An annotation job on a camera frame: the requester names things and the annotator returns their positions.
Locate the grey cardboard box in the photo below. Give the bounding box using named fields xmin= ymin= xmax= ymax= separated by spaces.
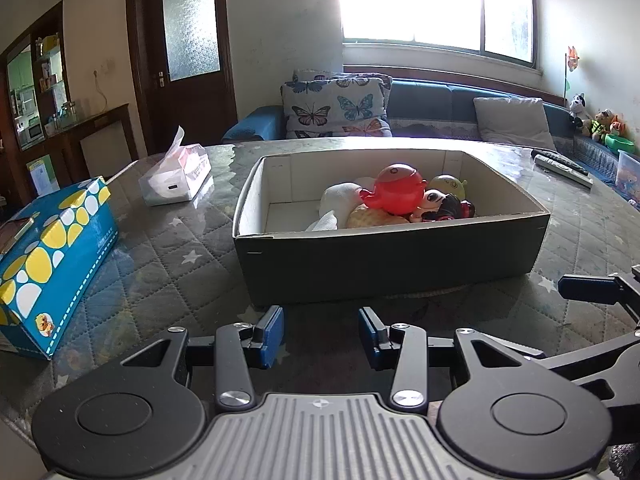
xmin=232 ymin=149 xmax=551 ymax=311

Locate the black and white cow plush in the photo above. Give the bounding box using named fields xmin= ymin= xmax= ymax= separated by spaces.
xmin=568 ymin=92 xmax=591 ymax=134

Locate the flat butterfly print pillow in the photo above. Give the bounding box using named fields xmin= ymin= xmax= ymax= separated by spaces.
xmin=292 ymin=68 xmax=394 ymax=87

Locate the white cushion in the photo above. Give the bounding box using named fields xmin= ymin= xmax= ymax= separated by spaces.
xmin=472 ymin=96 xmax=557 ymax=152

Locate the green plastic bowl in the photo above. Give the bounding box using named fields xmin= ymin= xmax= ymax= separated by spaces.
xmin=603 ymin=132 xmax=637 ymax=155

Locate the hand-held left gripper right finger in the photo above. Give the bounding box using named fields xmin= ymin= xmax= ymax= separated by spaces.
xmin=357 ymin=306 xmax=546 ymax=410

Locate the dark wooden sideboard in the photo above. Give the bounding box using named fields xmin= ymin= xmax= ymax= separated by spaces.
xmin=42 ymin=103 xmax=139 ymax=196

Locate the green round-headed toy figure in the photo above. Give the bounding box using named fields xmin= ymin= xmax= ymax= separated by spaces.
xmin=427 ymin=174 xmax=471 ymax=199

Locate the colourful pinwheel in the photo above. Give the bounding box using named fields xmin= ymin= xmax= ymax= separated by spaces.
xmin=562 ymin=45 xmax=581 ymax=102

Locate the green and yellow box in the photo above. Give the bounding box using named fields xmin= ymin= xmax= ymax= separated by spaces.
xmin=26 ymin=154 xmax=55 ymax=197

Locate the blue sofa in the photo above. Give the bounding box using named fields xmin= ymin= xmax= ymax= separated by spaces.
xmin=221 ymin=77 xmax=640 ymax=202

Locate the window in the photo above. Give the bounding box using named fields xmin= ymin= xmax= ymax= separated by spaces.
xmin=337 ymin=0 xmax=540 ymax=67

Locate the big-headed doll with red headphones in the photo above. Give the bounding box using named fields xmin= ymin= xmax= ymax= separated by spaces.
xmin=410 ymin=190 xmax=476 ymax=224

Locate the white plush bunny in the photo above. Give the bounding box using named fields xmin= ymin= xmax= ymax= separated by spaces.
xmin=305 ymin=182 xmax=372 ymax=232

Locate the dark wooden door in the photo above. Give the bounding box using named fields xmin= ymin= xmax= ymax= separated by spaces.
xmin=124 ymin=0 xmax=239 ymax=154

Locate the red round octopus toy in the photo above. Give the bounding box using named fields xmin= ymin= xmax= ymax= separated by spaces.
xmin=359 ymin=163 xmax=429 ymax=216

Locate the blue spotted tissue box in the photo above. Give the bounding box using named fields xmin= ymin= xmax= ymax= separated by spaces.
xmin=0 ymin=176 xmax=120 ymax=360

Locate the large butterfly print pillow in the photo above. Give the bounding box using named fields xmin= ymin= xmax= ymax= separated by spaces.
xmin=280 ymin=76 xmax=394 ymax=140

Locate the tan hedgehog toy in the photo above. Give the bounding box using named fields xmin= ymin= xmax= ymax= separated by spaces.
xmin=346 ymin=205 xmax=411 ymax=230

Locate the silver remote control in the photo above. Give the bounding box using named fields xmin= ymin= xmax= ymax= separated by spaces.
xmin=533 ymin=154 xmax=594 ymax=187

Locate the white soft tissue pack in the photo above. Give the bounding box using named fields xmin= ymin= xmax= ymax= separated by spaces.
xmin=137 ymin=126 xmax=214 ymax=208

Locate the brown flat object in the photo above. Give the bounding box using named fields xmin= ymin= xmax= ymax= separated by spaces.
xmin=0 ymin=217 xmax=37 ymax=256

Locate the clear plastic toy container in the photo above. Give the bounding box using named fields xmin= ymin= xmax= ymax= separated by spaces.
xmin=616 ymin=149 xmax=640 ymax=197

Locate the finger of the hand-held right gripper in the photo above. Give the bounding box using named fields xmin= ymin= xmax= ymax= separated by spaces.
xmin=544 ymin=331 xmax=640 ymax=407
xmin=557 ymin=265 xmax=640 ymax=329

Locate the dark wooden display shelf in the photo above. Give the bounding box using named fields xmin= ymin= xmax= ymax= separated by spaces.
xmin=0 ymin=0 xmax=72 ymax=152

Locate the grey star-patterned quilted desktop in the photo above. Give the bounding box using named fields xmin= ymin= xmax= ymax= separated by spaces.
xmin=0 ymin=136 xmax=640 ymax=442

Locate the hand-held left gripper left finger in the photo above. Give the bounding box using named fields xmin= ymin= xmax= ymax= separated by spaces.
xmin=120 ymin=305 xmax=286 ymax=410

